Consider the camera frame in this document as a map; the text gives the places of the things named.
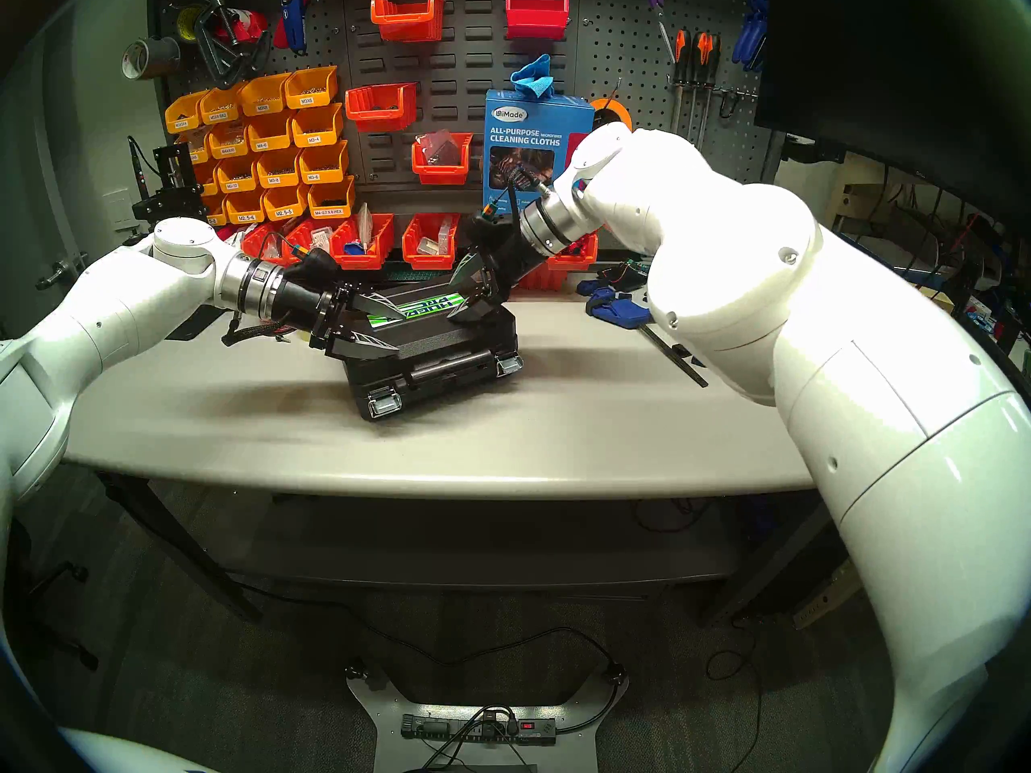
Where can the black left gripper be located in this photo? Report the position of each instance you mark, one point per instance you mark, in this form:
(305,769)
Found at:
(322,312)

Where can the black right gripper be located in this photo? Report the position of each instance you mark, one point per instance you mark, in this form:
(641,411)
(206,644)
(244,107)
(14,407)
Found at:
(507,268)

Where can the black plastic tool box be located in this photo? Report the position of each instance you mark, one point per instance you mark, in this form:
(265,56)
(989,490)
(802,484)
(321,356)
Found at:
(435,353)

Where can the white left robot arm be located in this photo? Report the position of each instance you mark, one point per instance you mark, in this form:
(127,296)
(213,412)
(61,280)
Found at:
(121,304)

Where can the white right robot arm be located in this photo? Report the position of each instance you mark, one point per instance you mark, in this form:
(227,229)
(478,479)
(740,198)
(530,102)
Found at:
(805,336)

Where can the red plastic storage bin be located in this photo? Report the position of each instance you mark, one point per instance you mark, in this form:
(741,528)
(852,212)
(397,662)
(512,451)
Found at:
(310,260)
(258,244)
(407,29)
(427,260)
(366,260)
(537,26)
(576,256)
(441,175)
(378,119)

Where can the red ribbed plastic bin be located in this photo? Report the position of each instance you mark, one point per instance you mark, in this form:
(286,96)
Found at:
(536,280)

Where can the clear plastic parts bag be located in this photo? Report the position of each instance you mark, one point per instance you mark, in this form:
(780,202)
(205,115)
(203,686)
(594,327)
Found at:
(443,232)
(439,147)
(320,238)

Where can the small blue clamp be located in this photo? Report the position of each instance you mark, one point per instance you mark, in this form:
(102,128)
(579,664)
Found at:
(598,287)

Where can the orange plastic storage bin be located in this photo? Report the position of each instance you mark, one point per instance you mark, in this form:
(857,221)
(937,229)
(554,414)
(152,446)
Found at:
(318,125)
(266,95)
(271,131)
(217,210)
(221,103)
(201,145)
(324,161)
(184,111)
(332,196)
(287,201)
(238,174)
(279,167)
(231,138)
(246,206)
(208,179)
(312,87)

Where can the small circuit board pack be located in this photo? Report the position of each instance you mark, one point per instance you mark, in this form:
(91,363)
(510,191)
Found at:
(624,274)

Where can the large blue bar clamp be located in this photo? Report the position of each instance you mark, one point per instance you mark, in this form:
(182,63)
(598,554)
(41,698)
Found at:
(624,312)

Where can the blue cleaning cloths carton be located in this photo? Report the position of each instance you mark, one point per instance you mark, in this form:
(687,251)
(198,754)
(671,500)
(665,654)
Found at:
(523,135)

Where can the dark grey pegboard panel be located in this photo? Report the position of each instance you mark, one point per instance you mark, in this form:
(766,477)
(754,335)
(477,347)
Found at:
(475,71)

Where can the blue microfiber cloth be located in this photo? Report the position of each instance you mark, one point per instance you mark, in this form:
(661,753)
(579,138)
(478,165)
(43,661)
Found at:
(532,75)

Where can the orange tape roll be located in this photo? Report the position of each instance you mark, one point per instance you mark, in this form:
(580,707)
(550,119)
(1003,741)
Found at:
(612,107)

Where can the black metal stand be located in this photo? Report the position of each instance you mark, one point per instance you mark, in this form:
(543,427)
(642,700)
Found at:
(169,183)

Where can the black metal C-clamp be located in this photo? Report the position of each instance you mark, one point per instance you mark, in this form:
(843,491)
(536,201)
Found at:
(225,75)

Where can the black table leg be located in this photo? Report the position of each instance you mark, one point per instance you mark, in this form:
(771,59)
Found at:
(765,562)
(181,550)

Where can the black carabiner hook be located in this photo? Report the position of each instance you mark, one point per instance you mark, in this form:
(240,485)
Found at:
(727,117)

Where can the orange black screwdriver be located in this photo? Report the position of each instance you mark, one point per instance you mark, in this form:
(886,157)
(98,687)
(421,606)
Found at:
(712,61)
(681,55)
(701,59)

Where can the blue red hand cutter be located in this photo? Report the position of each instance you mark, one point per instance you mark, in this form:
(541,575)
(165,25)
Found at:
(296,14)

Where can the red tape roll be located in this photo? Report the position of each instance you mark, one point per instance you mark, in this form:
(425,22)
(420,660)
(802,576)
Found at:
(248,29)

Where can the yellow tape roll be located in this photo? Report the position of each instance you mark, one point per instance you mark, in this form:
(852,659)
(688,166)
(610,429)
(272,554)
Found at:
(184,24)

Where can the blue spring clamp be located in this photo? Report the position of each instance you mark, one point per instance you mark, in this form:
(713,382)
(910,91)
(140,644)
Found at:
(747,47)
(757,2)

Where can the black tripod base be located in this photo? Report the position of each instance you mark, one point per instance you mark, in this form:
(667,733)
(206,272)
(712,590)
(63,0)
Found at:
(76,572)

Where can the black power strip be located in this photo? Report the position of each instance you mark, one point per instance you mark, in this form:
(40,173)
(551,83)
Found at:
(427,729)

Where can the black monitor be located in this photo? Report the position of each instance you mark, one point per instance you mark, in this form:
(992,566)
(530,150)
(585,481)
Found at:
(886,71)

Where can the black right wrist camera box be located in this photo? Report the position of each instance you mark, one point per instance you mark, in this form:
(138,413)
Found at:
(491,236)

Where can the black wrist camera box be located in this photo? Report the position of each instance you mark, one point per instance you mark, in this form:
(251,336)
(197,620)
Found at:
(491,236)
(318,266)

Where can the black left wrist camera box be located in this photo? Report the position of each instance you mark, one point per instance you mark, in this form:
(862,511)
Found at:
(318,266)

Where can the white light switch plate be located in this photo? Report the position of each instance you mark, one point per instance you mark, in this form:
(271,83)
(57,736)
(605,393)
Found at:
(118,208)

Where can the grey duct tape roll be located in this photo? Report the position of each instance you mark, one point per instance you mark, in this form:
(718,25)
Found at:
(138,59)

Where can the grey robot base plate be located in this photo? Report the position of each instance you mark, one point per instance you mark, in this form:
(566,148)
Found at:
(378,711)

